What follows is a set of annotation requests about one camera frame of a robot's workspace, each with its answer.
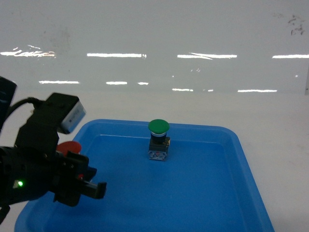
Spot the red mushroom push button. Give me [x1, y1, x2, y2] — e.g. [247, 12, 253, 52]
[56, 141, 82, 156]

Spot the green mushroom push button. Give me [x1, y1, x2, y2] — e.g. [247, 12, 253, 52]
[148, 119, 170, 161]

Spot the black camera cable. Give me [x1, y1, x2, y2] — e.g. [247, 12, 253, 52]
[0, 96, 44, 132]

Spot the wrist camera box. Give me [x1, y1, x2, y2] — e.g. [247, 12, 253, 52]
[42, 93, 86, 134]

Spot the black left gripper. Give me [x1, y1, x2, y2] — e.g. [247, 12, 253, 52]
[0, 116, 107, 207]

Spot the blue plastic tray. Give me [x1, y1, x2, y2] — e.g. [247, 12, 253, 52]
[14, 119, 274, 232]

